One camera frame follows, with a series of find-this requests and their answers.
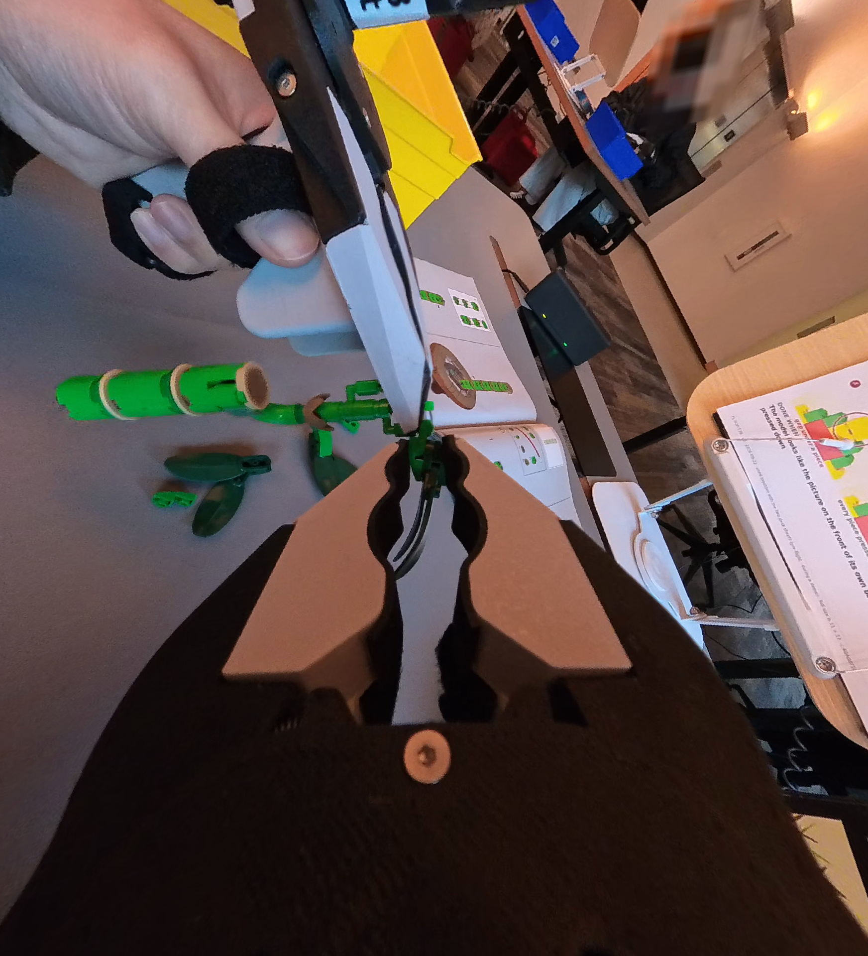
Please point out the yellow plastic bin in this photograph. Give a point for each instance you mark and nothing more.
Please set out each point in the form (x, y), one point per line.
(419, 112)

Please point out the white stand base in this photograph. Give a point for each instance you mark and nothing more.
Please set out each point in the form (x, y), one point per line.
(628, 523)

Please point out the green toy bamboo stalk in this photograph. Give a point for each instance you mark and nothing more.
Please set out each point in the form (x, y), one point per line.
(143, 392)

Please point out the dark green toy leaf pair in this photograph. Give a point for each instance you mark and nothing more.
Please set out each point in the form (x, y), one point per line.
(206, 467)
(420, 455)

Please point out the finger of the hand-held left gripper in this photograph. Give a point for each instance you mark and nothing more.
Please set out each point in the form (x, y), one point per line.
(374, 314)

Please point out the white framed wall sign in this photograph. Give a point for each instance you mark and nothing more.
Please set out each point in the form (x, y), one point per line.
(759, 246)

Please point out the wall lamp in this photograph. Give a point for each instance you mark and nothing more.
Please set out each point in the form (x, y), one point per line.
(800, 112)

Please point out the black electronic box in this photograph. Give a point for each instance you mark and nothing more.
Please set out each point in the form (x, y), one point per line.
(565, 321)

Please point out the red storage bin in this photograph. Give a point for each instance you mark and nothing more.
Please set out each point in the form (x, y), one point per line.
(512, 142)

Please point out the small green toy brick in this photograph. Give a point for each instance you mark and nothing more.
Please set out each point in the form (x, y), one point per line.
(174, 499)

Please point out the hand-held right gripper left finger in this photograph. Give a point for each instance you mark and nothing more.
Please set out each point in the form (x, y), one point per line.
(307, 597)

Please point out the long wooden table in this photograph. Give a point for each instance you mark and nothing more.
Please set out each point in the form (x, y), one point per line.
(591, 172)

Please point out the blue storage bin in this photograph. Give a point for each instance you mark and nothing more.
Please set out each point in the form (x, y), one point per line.
(613, 138)
(553, 26)

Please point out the person's left hand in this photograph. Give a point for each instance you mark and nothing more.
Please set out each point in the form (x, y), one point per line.
(105, 75)

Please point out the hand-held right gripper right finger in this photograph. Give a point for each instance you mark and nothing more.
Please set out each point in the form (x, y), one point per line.
(546, 597)

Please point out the grey desk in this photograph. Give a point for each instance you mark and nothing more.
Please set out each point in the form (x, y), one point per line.
(68, 635)

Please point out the open instruction booklet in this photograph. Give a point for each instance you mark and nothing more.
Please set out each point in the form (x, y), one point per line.
(479, 351)

